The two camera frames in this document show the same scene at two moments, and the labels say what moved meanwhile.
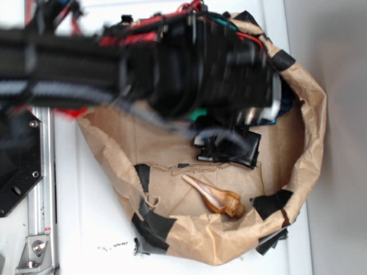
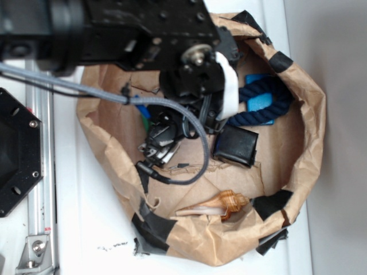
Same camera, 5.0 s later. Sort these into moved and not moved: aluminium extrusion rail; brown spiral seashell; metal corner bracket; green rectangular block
Moved: green rectangular block; brown spiral seashell
Not moved: metal corner bracket; aluminium extrusion rail
